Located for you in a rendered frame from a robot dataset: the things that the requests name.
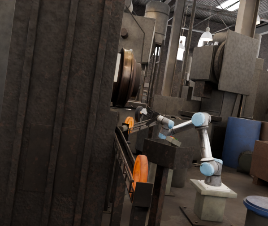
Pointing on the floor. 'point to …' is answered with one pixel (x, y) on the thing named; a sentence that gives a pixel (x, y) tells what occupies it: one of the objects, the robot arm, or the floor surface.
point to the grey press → (221, 80)
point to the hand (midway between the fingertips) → (139, 112)
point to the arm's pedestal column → (207, 211)
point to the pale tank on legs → (151, 6)
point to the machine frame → (57, 114)
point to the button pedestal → (169, 168)
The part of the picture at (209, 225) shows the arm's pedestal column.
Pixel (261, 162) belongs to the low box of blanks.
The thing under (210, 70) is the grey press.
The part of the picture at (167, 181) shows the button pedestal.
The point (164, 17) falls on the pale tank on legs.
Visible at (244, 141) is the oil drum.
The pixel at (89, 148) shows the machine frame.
